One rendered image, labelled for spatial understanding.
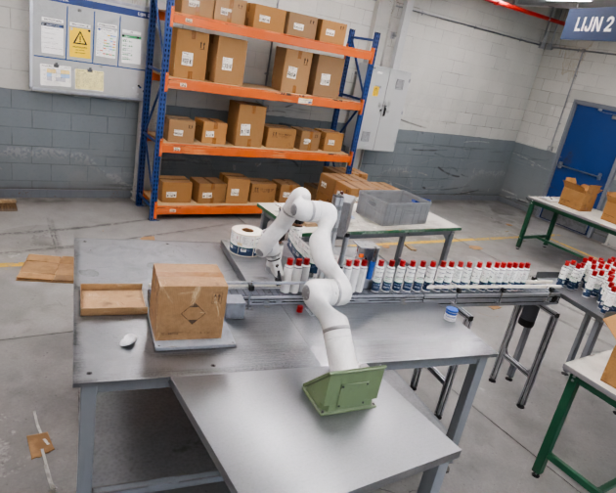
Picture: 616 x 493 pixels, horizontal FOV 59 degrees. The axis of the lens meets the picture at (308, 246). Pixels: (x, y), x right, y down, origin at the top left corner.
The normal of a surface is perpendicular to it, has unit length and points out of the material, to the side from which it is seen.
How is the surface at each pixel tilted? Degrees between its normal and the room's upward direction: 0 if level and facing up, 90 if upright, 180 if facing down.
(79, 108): 90
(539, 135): 90
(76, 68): 90
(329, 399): 90
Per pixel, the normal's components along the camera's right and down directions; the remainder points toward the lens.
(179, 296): 0.36, 0.38
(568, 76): -0.83, 0.04
